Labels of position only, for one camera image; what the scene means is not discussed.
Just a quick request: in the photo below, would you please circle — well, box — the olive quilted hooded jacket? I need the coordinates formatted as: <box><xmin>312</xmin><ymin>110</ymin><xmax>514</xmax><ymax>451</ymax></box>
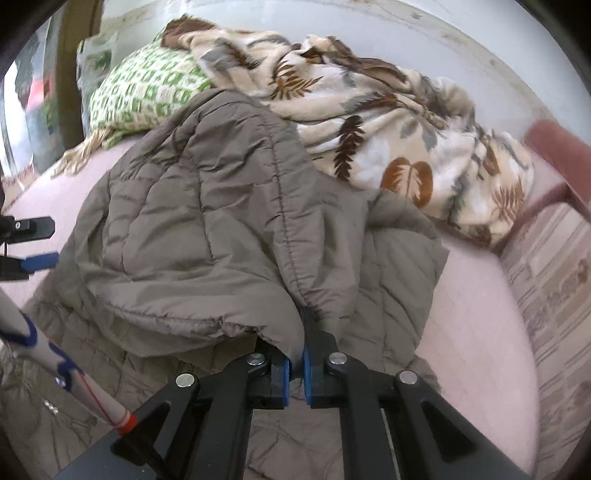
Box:
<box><xmin>0</xmin><ymin>88</ymin><xmax>450</xmax><ymax>480</ymax></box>

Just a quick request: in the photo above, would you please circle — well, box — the beige cloth under pillow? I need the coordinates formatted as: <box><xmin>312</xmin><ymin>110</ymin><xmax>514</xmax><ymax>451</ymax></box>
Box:
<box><xmin>52</xmin><ymin>128</ymin><xmax>114</xmax><ymax>178</ymax></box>

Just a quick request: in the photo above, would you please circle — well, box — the pink quilted mattress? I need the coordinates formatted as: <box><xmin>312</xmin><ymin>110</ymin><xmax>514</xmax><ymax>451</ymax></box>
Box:
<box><xmin>7</xmin><ymin>137</ymin><xmax>539</xmax><ymax>474</ymax></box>

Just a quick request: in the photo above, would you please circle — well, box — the floral paper bag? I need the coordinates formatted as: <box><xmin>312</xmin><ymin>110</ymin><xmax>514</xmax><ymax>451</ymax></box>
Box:
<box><xmin>76</xmin><ymin>31</ymin><xmax>118</xmax><ymax>133</ymax></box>

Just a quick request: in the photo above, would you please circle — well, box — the green white patterned pillow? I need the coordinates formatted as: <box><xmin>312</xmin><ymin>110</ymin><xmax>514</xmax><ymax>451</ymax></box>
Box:
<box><xmin>87</xmin><ymin>41</ymin><xmax>211</xmax><ymax>148</ymax></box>

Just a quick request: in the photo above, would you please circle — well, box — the striped floral back cushion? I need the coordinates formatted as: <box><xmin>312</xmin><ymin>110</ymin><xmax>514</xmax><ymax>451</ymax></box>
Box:
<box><xmin>501</xmin><ymin>203</ymin><xmax>590</xmax><ymax>479</ymax></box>

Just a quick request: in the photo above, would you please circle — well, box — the cream leaf print blanket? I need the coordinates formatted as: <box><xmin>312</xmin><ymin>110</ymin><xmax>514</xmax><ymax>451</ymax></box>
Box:
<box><xmin>161</xmin><ymin>16</ymin><xmax>534</xmax><ymax>248</ymax></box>

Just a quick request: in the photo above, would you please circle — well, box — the pink red sofa backrest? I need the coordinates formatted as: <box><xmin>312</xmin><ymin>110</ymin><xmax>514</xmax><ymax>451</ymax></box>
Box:
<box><xmin>493</xmin><ymin>120</ymin><xmax>590</xmax><ymax>255</ymax></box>

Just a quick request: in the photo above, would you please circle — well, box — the white blue red cable sleeve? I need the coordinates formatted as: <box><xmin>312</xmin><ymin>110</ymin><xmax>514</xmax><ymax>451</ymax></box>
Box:
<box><xmin>0</xmin><ymin>287</ymin><xmax>139</xmax><ymax>436</ymax></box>

